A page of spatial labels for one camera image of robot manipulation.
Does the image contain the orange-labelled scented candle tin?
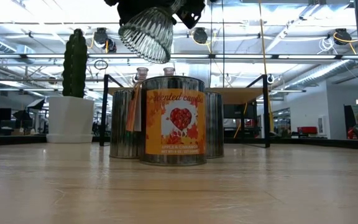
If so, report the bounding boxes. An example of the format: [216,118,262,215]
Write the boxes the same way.
[139,75,207,167]

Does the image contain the plain silver candle tin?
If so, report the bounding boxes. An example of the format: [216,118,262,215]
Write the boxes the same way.
[109,88,142,159]
[204,91,224,159]

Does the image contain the green cactus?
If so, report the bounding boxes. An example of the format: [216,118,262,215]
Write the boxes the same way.
[62,29,88,99]

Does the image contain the white plant pot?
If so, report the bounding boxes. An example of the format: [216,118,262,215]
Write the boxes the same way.
[46,95,95,144]

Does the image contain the red box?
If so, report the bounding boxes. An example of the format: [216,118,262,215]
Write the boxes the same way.
[296,126,318,135]

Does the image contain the black ceiling cable reel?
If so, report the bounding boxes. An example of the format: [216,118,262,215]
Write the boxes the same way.
[192,27,209,44]
[93,27,117,54]
[334,28,352,46]

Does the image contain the black hanging cable ring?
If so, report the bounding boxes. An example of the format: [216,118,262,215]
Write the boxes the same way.
[93,59,109,71]

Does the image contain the raised wooden shelf black frame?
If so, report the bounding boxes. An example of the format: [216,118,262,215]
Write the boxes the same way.
[99,73,272,149]

